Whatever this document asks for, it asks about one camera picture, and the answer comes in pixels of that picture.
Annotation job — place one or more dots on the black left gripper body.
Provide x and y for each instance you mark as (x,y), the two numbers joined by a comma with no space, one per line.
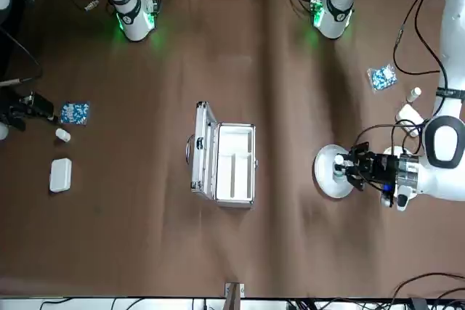
(387,169)

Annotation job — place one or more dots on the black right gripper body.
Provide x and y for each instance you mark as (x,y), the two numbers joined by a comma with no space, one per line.
(20,106)

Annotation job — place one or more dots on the silver aluminium medical kit case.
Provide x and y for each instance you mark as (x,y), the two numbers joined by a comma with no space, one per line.
(201,150)

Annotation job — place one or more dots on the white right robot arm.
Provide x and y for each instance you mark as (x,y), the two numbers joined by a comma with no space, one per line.
(130,16)

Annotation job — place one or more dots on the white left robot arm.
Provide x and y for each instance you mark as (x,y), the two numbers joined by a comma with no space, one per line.
(450,34)

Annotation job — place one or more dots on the gray round plate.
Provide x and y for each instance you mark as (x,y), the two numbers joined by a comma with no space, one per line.
(325,172)

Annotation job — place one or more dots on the bag of blue white capsules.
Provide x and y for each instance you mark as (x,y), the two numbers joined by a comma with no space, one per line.
(75,113)
(381,78)

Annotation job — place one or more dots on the white rectangular plastic box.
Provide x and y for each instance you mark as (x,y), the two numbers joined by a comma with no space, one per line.
(407,113)
(60,175)

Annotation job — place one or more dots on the small clear bottle white cap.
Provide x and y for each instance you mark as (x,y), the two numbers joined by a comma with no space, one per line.
(413,96)

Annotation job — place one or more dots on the aluminium frame post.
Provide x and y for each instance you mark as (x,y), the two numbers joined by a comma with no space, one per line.
(234,290)

